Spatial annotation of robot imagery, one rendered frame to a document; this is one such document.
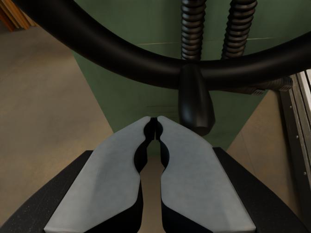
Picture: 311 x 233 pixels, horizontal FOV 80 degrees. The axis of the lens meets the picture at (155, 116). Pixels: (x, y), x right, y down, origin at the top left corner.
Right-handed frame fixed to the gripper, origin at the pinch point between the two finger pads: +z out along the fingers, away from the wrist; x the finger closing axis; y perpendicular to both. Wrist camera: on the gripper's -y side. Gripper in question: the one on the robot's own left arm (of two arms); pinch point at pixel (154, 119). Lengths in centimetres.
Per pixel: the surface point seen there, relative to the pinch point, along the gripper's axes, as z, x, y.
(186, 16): 9.7, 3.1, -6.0
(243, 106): 36.5, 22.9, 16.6
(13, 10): 139, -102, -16
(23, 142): 63, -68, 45
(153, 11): 23.2, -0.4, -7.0
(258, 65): 5.0, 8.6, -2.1
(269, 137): 62, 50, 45
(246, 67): 5.1, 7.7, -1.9
